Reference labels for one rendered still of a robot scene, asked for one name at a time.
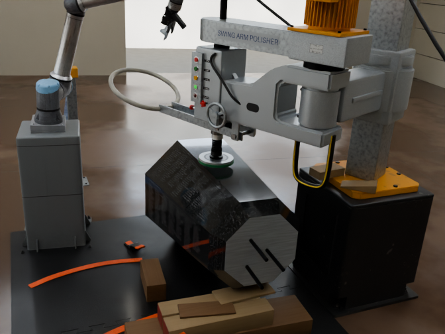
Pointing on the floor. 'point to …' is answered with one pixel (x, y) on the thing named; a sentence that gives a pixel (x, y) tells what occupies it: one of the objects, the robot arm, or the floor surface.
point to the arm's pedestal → (52, 187)
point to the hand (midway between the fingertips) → (168, 37)
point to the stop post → (74, 105)
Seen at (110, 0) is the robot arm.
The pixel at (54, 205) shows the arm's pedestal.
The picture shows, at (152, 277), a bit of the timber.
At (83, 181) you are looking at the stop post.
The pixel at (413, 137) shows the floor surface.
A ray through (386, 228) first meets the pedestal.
